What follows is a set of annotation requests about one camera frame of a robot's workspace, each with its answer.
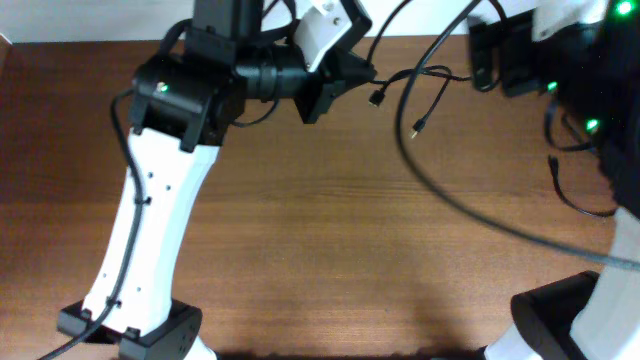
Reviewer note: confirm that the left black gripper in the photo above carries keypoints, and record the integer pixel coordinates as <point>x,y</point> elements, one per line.
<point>320,88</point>

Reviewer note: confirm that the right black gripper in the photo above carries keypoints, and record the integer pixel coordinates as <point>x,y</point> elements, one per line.
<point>482,53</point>

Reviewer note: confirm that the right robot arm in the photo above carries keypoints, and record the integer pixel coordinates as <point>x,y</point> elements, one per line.
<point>585,56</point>

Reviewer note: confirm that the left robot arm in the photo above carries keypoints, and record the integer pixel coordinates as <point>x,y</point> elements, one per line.
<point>183,100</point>

